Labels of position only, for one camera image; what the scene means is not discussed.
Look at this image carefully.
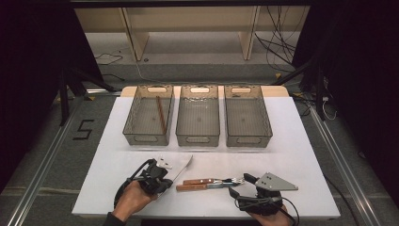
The right hand-held gripper cable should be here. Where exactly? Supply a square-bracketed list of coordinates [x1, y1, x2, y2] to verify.
[280, 196, 301, 226]

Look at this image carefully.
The white table sheet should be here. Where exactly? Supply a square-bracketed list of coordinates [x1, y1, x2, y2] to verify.
[71, 95, 342, 219]

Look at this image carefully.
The thin black cable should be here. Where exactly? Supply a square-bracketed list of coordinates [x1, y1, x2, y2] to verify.
[323, 174, 357, 226]

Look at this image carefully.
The tangle of black cables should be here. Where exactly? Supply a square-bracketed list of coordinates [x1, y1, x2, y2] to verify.
[254, 5, 303, 73]

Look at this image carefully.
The hand-held gripper cable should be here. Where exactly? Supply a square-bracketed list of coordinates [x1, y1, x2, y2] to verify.
[113, 158, 156, 208]
[280, 196, 301, 226]

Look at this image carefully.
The short aluminium rail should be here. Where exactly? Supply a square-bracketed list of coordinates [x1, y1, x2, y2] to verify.
[86, 89, 123, 96]

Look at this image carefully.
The knife with wooden handle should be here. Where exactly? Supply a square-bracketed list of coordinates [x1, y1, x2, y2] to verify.
[175, 181, 243, 192]

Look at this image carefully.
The thin white cable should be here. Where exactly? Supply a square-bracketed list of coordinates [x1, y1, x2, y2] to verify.
[322, 96, 338, 121]

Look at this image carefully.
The looped black cable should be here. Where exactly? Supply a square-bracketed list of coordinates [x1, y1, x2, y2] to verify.
[94, 52, 124, 66]

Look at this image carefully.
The long aluminium rail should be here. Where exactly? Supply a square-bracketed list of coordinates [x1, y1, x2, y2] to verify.
[6, 93, 87, 226]
[309, 106, 383, 226]

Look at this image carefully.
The black metal stand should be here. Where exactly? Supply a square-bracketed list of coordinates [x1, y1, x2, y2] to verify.
[57, 66, 118, 127]
[272, 56, 327, 122]

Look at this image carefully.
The light wooden shelf unit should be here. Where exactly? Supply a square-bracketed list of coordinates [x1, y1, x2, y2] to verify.
[74, 6, 311, 62]

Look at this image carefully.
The person's right hand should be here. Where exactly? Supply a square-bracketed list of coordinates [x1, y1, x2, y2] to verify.
[247, 204, 295, 226]

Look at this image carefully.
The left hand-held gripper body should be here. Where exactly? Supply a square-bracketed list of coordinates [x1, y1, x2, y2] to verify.
[137, 154, 193, 198]

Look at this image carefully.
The translucent grey plastic bin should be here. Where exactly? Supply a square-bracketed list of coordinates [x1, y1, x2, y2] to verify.
[223, 84, 274, 149]
[175, 84, 221, 148]
[121, 84, 175, 147]

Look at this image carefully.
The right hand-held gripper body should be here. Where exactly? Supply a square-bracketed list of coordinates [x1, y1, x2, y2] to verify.
[234, 171, 299, 217]

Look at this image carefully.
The black curtain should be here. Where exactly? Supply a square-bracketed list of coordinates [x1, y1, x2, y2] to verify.
[0, 0, 105, 193]
[291, 0, 399, 209]

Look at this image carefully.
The brown wooden chopstick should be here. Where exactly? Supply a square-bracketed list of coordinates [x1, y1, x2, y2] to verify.
[155, 95, 167, 135]
[156, 95, 168, 135]

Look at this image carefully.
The short black cable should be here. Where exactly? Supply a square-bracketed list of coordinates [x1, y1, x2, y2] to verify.
[102, 73, 126, 83]

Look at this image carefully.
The left hand-held gripper cable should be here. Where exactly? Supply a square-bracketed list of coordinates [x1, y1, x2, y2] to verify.
[113, 158, 156, 208]

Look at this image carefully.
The person's left hand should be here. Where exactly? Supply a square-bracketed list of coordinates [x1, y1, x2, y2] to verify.
[112, 180, 159, 223]

